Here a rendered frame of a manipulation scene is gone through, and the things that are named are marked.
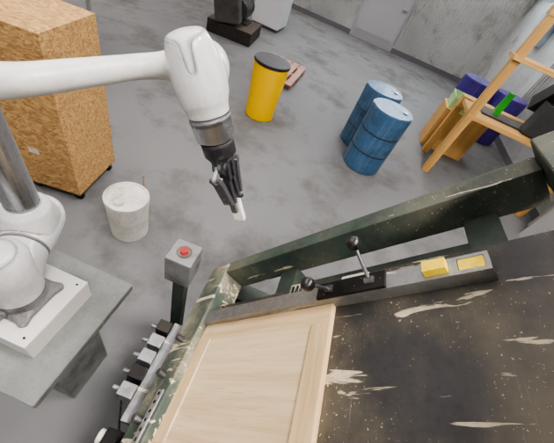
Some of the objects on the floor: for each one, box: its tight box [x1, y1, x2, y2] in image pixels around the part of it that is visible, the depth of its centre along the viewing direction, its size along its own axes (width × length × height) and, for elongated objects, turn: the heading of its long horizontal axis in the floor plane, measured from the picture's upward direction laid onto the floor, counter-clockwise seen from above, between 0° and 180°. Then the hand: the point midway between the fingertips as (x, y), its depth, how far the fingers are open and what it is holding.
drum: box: [245, 52, 291, 122], centre depth 387 cm, size 46×46×74 cm
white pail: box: [102, 175, 149, 242], centre depth 219 cm, size 32×30×47 cm
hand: (236, 209), depth 79 cm, fingers closed
